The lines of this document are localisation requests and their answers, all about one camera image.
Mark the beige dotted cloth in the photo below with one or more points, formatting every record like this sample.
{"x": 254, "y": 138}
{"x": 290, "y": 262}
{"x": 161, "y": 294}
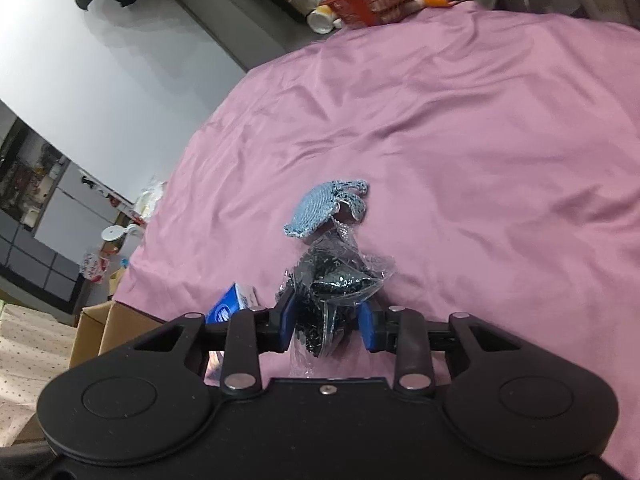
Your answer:
{"x": 30, "y": 370}

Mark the white capped bottle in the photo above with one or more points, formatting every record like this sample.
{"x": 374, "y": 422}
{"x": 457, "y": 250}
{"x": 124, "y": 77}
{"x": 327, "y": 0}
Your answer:
{"x": 321, "y": 19}

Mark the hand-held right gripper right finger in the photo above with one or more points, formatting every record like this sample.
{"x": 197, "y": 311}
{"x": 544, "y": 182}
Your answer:
{"x": 367, "y": 327}

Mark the purple bed sheet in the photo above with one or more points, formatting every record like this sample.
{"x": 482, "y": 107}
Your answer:
{"x": 450, "y": 135}

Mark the brown cardboard box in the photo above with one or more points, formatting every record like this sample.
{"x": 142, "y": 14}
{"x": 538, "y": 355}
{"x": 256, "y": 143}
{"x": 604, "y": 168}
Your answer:
{"x": 115, "y": 325}

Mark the dark sequin cloth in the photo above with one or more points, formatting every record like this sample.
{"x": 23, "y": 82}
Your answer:
{"x": 335, "y": 280}

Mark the light blue knitted cloth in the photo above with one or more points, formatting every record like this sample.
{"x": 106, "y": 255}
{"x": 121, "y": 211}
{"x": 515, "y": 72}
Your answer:
{"x": 320, "y": 210}

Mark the white electric kettle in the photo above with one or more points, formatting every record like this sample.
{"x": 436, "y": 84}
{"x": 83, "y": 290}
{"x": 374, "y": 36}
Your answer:
{"x": 116, "y": 234}

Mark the white plastic bag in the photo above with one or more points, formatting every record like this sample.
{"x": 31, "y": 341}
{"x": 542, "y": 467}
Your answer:
{"x": 152, "y": 200}

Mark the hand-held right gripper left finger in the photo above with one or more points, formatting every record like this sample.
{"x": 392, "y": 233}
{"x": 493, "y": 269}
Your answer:
{"x": 286, "y": 324}

